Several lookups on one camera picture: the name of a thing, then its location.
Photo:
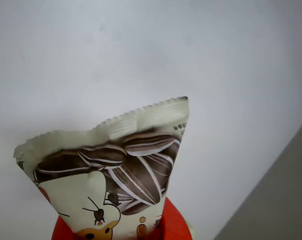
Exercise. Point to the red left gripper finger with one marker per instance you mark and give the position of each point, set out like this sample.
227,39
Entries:
61,231

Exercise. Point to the cream green sunflower seed packet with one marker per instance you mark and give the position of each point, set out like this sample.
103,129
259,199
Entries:
91,187

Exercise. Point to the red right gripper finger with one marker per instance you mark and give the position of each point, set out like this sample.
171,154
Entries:
173,225

